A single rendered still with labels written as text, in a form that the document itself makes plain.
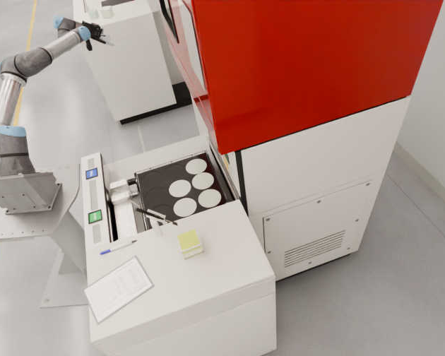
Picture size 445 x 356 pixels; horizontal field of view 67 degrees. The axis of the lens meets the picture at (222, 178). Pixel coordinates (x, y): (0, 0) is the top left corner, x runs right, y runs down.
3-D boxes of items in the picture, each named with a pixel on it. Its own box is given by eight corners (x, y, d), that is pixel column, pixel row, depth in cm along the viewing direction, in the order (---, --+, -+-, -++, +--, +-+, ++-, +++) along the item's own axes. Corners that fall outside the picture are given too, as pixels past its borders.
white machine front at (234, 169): (198, 112, 200) (184, 48, 170) (248, 217, 146) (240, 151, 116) (193, 114, 199) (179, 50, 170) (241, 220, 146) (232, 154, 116)
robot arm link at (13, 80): (-13, 148, 151) (18, 46, 168) (-32, 152, 157) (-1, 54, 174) (13, 158, 161) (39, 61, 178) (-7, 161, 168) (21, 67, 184)
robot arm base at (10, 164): (-11, 178, 150) (-14, 155, 150) (16, 175, 165) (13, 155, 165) (18, 174, 147) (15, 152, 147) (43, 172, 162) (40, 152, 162)
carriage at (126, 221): (129, 185, 163) (127, 181, 161) (140, 247, 139) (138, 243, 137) (113, 190, 162) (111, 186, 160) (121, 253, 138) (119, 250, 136)
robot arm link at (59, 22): (51, 31, 201) (51, 17, 202) (70, 37, 209) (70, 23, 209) (56, 25, 195) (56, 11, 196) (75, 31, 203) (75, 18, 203)
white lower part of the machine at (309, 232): (297, 170, 269) (303, 80, 208) (357, 257, 215) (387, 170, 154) (213, 198, 261) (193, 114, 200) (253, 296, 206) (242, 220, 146)
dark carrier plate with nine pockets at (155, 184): (205, 152, 165) (205, 152, 165) (228, 205, 142) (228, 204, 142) (137, 174, 161) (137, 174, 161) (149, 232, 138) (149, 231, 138)
